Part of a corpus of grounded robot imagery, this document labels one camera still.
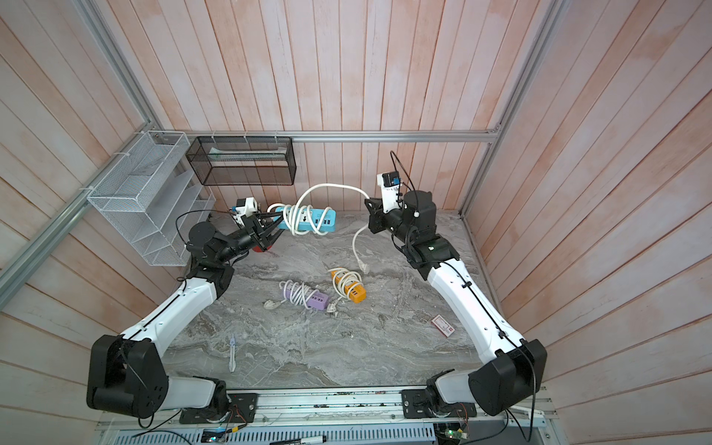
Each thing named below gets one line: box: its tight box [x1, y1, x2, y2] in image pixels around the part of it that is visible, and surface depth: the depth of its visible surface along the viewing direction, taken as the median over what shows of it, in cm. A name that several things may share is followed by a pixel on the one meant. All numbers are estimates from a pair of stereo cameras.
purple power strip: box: [281, 284, 330, 311], surface depth 90 cm
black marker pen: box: [269, 435, 327, 445], surface depth 70 cm
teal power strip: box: [274, 206, 337, 232], surface depth 69 cm
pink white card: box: [431, 314, 456, 339], surface depth 90 cm
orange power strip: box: [330, 269, 368, 305], surface depth 93 cm
